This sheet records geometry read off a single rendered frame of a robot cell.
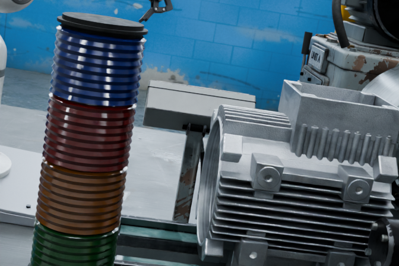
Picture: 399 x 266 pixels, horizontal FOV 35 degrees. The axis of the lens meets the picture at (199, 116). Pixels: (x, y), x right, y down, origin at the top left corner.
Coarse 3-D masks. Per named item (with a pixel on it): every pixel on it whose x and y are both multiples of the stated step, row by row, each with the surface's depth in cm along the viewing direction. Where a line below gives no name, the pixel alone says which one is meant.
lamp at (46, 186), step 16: (48, 176) 42; (64, 176) 41; (80, 176) 41; (96, 176) 41; (112, 176) 42; (48, 192) 42; (64, 192) 41; (80, 192) 41; (96, 192) 41; (112, 192) 42; (48, 208) 42; (64, 208) 41; (80, 208) 41; (96, 208) 42; (112, 208) 43; (48, 224) 42; (64, 224) 42; (80, 224) 42; (96, 224) 42; (112, 224) 43
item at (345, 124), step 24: (288, 96) 76; (312, 96) 70; (336, 96) 80; (360, 96) 79; (312, 120) 70; (336, 120) 70; (360, 120) 71; (384, 120) 71; (312, 144) 71; (336, 144) 71; (360, 144) 71; (384, 144) 71
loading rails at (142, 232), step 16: (128, 224) 84; (144, 224) 84; (160, 224) 84; (176, 224) 84; (192, 224) 85; (128, 240) 81; (144, 240) 81; (160, 240) 81; (176, 240) 81; (192, 240) 82; (128, 256) 75; (144, 256) 81; (160, 256) 82; (176, 256) 82; (192, 256) 82
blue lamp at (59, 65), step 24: (72, 48) 39; (96, 48) 39; (120, 48) 39; (144, 48) 42; (72, 72) 40; (96, 72) 39; (120, 72) 40; (72, 96) 40; (96, 96) 40; (120, 96) 40
